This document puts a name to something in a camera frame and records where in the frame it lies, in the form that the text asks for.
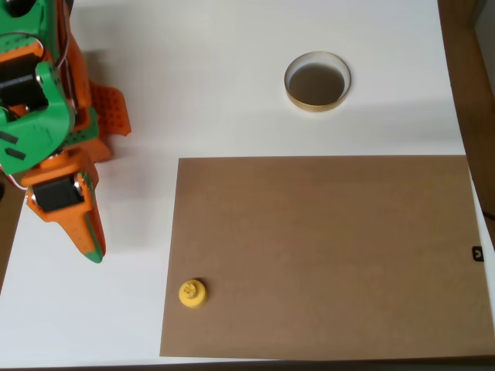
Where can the small black mat tag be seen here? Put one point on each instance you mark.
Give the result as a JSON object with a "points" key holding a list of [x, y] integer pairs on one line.
{"points": [[478, 254]]}

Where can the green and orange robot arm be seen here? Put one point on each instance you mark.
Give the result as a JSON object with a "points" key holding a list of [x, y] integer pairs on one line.
{"points": [[33, 127]]}

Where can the orange gripper black servo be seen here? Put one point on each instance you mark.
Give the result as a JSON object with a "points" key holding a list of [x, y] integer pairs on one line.
{"points": [[58, 195]]}

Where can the brown rectangular mat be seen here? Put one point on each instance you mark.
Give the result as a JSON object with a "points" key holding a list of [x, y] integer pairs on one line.
{"points": [[321, 255]]}

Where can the small yellow plastic piece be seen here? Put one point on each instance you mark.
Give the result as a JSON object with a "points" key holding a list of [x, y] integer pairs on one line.
{"points": [[192, 295]]}

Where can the round shallow gold-rimmed dish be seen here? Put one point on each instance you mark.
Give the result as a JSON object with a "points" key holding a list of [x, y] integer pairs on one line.
{"points": [[317, 83]]}

